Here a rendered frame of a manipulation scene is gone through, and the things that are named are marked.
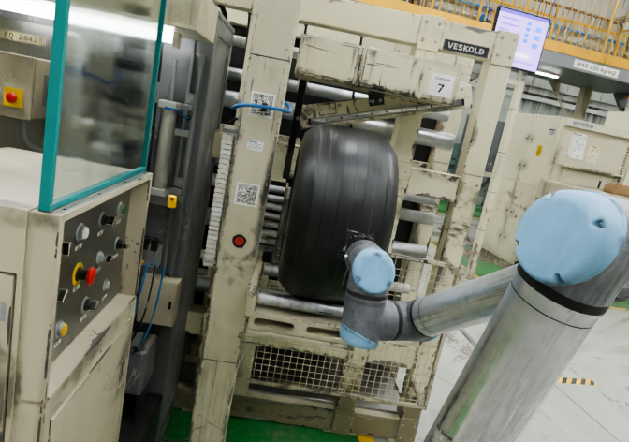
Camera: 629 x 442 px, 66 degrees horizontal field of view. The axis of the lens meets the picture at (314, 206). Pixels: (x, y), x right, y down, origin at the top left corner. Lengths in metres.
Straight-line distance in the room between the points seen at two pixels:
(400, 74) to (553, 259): 1.32
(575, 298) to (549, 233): 0.08
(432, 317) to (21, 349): 0.79
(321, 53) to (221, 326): 1.02
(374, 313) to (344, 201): 0.43
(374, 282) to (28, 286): 0.66
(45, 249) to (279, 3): 0.99
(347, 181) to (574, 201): 0.87
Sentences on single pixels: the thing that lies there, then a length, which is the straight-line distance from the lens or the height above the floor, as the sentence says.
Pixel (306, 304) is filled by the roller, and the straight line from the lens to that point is 1.61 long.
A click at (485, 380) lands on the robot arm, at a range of 0.74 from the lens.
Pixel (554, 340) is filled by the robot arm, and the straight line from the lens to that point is 0.69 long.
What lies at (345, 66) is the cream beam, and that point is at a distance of 1.83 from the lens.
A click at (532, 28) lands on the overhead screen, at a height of 2.74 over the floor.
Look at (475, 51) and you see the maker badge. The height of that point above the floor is 1.90.
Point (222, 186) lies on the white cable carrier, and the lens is 1.61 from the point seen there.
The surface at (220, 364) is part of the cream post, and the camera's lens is 1.81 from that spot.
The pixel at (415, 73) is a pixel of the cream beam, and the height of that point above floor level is 1.72.
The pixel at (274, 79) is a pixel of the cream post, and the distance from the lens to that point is 1.56.
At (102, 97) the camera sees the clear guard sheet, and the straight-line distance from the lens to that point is 1.10.
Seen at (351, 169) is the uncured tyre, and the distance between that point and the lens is 1.43.
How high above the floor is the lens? 1.53
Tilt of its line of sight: 11 degrees down
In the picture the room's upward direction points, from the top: 11 degrees clockwise
